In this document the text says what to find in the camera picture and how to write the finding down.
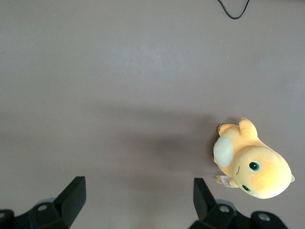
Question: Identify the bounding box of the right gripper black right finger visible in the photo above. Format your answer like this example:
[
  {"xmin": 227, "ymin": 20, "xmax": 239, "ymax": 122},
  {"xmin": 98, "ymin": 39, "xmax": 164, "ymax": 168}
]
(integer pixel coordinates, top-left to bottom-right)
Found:
[{"xmin": 188, "ymin": 177, "xmax": 290, "ymax": 229}]

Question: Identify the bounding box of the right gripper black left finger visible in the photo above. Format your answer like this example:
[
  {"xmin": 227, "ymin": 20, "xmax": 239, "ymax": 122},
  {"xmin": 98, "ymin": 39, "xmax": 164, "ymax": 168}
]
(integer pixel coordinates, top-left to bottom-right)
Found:
[{"xmin": 0, "ymin": 176, "xmax": 86, "ymax": 229}]

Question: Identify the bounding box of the yellow plush toy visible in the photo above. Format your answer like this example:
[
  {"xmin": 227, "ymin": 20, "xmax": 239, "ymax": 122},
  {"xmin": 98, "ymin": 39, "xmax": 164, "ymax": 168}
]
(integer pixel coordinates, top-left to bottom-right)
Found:
[{"xmin": 212, "ymin": 116, "xmax": 296, "ymax": 200}]

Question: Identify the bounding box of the thin black looped cable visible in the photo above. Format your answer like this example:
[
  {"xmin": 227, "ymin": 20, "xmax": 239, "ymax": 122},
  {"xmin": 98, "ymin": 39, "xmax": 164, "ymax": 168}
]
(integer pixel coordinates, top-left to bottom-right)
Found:
[{"xmin": 217, "ymin": 0, "xmax": 250, "ymax": 19}]

